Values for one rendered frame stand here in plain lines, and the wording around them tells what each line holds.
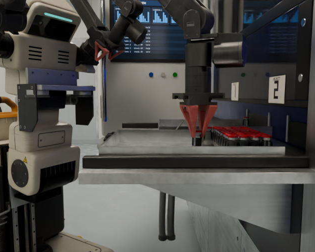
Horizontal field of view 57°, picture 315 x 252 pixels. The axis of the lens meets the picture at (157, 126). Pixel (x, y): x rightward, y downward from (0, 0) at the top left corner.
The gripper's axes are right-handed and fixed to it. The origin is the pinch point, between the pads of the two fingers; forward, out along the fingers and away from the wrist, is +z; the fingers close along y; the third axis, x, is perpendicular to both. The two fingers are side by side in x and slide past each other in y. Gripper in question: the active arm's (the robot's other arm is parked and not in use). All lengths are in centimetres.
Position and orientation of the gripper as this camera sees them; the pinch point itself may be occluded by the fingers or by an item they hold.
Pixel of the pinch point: (197, 133)
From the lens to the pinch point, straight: 66.2
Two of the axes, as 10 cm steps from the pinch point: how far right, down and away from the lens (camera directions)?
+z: 0.1, 9.9, 1.1
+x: -2.5, -1.0, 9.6
